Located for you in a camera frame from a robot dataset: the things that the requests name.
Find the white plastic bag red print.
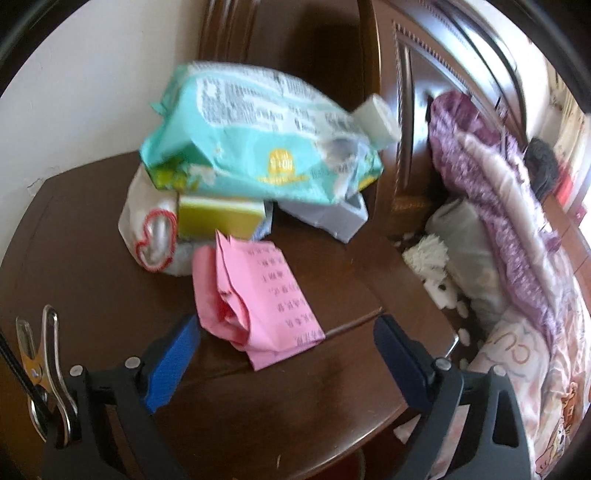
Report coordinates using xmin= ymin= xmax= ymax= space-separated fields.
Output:
xmin=118 ymin=164 xmax=195 ymax=277

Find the left metal clip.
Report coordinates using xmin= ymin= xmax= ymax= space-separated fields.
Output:
xmin=15 ymin=305 xmax=78 ymax=448

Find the yellow green small box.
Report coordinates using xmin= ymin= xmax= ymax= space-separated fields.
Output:
xmin=177 ymin=195 xmax=266 ymax=240

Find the brown white patterned bedsheet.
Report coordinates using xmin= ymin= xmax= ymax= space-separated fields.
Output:
xmin=394 ymin=233 xmax=483 ymax=370

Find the purple pink quilt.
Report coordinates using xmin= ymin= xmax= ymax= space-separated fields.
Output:
xmin=392 ymin=90 xmax=591 ymax=478

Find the teal wet wipes pack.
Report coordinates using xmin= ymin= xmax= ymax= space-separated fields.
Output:
xmin=140 ymin=61 xmax=402 ymax=205

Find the grey pillow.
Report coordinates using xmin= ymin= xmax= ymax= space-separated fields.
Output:
xmin=426 ymin=199 xmax=510 ymax=328

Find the dark wooden headboard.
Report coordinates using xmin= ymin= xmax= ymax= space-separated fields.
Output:
xmin=198 ymin=1 xmax=527 ymax=237

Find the pink paper sheet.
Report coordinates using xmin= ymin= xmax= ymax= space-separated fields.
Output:
xmin=192 ymin=233 xmax=325 ymax=371

